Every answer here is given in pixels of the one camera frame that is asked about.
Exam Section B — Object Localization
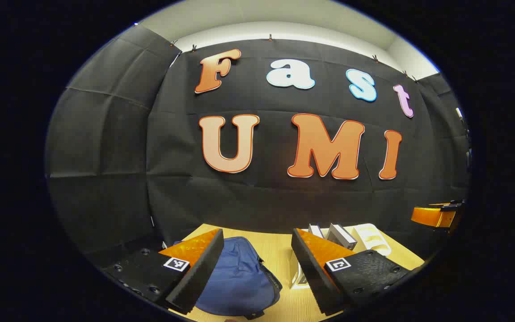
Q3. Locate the black portrait cover book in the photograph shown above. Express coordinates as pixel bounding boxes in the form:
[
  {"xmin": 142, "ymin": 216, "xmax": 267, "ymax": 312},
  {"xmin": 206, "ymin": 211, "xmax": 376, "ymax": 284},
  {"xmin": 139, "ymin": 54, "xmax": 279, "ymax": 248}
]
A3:
[{"xmin": 326, "ymin": 223, "xmax": 358, "ymax": 250}]

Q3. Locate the white plastic bookshelf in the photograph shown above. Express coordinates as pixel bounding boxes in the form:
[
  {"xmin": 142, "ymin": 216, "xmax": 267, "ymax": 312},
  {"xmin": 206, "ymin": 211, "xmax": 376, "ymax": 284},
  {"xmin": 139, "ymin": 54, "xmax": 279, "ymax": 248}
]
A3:
[{"xmin": 290, "ymin": 223, "xmax": 393, "ymax": 290}]

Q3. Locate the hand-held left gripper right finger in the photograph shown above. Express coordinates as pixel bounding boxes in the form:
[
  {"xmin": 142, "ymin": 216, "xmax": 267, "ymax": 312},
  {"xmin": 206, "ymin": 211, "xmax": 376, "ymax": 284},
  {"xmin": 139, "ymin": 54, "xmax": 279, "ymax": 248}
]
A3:
[{"xmin": 291, "ymin": 228, "xmax": 412, "ymax": 316}]

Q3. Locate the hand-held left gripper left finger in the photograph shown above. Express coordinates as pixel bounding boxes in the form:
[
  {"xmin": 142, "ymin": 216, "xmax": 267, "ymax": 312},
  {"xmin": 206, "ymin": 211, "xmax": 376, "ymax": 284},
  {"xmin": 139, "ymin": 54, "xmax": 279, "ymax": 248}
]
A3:
[{"xmin": 101, "ymin": 229, "xmax": 225, "ymax": 314}]

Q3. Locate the blue schoolbag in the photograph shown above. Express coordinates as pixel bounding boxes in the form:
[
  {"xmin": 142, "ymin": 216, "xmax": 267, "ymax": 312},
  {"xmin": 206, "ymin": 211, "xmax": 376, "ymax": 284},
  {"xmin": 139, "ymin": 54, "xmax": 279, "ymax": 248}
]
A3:
[{"xmin": 173, "ymin": 237, "xmax": 283, "ymax": 319}]

